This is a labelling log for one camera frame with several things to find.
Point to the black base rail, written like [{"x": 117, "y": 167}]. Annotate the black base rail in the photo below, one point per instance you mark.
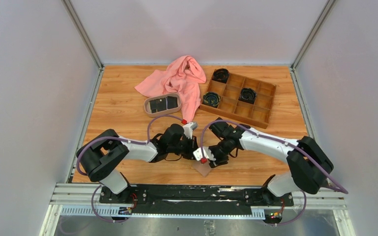
[{"x": 194, "y": 200}]

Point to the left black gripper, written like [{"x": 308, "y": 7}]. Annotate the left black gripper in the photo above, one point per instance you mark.
[{"x": 192, "y": 145}]

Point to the rolled belt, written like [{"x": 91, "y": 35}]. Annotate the rolled belt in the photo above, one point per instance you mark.
[
  {"x": 211, "y": 99},
  {"x": 221, "y": 75},
  {"x": 247, "y": 95}
]

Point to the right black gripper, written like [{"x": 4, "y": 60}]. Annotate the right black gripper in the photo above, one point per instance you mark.
[{"x": 218, "y": 161}]

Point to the rolled belt front left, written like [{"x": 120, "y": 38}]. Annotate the rolled belt front left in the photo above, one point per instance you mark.
[{"x": 211, "y": 99}]

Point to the pink cloth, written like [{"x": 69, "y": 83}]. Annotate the pink cloth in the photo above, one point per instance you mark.
[{"x": 183, "y": 76}]

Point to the pink card holder wallet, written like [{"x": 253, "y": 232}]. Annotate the pink card holder wallet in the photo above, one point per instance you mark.
[{"x": 203, "y": 169}]

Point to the beige oval card tray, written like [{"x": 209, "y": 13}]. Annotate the beige oval card tray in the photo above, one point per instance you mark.
[{"x": 146, "y": 106}]

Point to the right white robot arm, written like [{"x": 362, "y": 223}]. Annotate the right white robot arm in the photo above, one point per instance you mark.
[{"x": 308, "y": 164}]

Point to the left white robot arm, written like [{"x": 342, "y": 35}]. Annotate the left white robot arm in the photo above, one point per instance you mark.
[{"x": 100, "y": 157}]

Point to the wooden divided tray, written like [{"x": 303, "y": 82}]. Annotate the wooden divided tray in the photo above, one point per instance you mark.
[{"x": 257, "y": 114}]

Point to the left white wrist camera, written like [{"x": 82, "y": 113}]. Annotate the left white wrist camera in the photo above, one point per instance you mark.
[{"x": 189, "y": 129}]

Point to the rolled belt middle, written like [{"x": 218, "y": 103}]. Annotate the rolled belt middle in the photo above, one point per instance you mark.
[{"x": 247, "y": 95}]

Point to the rolled belt back left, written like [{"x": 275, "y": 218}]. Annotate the rolled belt back left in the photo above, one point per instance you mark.
[{"x": 221, "y": 75}]

